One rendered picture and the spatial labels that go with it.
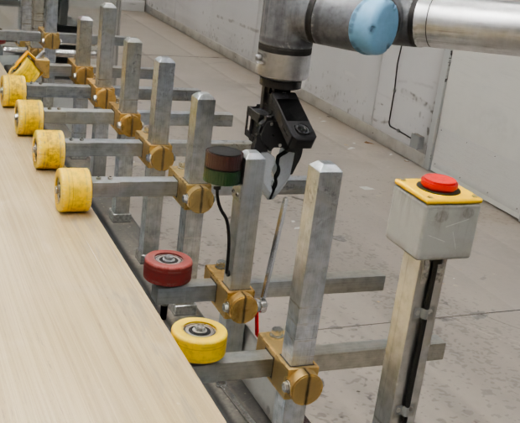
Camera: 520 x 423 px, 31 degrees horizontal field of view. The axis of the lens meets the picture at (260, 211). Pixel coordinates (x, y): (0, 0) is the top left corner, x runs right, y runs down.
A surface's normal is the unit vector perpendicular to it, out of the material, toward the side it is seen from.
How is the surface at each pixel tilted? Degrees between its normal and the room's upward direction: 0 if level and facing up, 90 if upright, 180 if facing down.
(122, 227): 0
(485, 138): 90
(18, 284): 0
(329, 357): 90
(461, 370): 0
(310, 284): 90
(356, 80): 90
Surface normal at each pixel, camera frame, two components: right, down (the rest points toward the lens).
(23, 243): 0.12, -0.94
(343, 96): -0.91, 0.04
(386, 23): 0.81, 0.28
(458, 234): 0.37, 0.35
